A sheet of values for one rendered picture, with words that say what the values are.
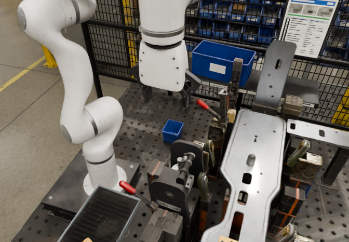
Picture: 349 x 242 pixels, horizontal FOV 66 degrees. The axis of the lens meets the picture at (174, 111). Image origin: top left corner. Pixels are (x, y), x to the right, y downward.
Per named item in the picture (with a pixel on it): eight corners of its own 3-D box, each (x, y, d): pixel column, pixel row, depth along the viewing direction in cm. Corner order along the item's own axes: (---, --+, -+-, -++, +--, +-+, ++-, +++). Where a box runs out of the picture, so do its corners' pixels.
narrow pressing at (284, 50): (277, 108, 131) (298, 43, 109) (253, 103, 134) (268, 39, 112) (277, 107, 131) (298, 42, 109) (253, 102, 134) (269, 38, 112)
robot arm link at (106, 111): (78, 153, 110) (64, 107, 96) (114, 131, 121) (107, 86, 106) (95, 169, 104) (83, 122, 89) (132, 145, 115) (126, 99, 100)
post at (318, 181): (338, 190, 130) (365, 150, 111) (313, 184, 133) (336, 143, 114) (337, 180, 134) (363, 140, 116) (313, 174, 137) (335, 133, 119)
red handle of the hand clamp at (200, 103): (226, 125, 112) (197, 101, 110) (223, 127, 113) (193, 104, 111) (228, 119, 115) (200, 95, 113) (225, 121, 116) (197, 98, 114)
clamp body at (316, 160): (299, 220, 118) (328, 171, 96) (271, 211, 122) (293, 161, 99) (299, 203, 125) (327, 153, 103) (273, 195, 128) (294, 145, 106)
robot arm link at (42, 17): (115, 132, 102) (77, 155, 93) (97, 121, 109) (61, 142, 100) (78, -11, 76) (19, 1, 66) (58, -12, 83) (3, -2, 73)
